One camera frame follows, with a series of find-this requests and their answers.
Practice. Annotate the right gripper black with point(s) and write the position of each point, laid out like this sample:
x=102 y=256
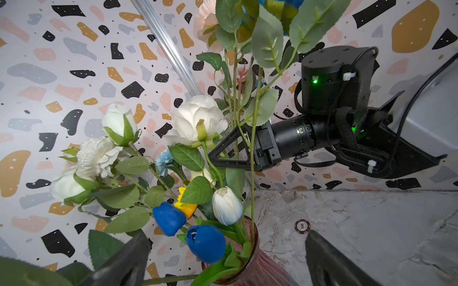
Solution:
x=233 y=150

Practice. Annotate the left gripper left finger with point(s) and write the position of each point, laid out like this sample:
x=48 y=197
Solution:
x=117 y=263

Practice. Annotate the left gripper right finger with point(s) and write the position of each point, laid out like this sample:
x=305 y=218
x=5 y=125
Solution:
x=329 y=267

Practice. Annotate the brown ribbed glass vase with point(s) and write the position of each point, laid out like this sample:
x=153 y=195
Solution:
x=238 y=268

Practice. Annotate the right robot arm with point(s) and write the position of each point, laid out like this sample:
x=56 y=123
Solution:
x=415 y=130

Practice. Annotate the white tulip bud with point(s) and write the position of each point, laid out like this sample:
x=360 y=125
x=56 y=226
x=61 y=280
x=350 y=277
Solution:
x=227 y=208

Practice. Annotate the white flower bouquet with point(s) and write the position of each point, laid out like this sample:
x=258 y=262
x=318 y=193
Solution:
x=111 y=170

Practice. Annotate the light blue carnation right bouquet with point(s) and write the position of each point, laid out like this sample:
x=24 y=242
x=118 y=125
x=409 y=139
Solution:
x=162 y=161

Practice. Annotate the peach carnation stem right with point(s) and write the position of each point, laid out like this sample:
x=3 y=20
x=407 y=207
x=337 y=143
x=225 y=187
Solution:
x=205 y=24

